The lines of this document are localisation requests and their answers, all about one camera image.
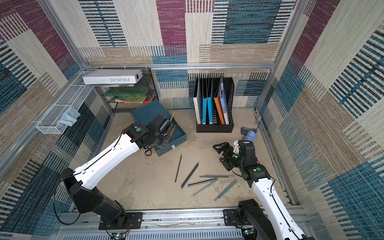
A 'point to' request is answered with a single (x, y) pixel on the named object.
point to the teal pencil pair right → (227, 188)
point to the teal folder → (209, 110)
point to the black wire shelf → (130, 97)
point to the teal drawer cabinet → (144, 114)
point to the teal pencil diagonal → (204, 187)
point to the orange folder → (218, 104)
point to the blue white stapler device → (250, 133)
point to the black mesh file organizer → (214, 104)
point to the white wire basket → (74, 96)
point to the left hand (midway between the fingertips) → (163, 140)
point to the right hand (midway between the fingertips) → (215, 149)
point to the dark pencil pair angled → (199, 182)
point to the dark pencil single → (178, 168)
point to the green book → (127, 92)
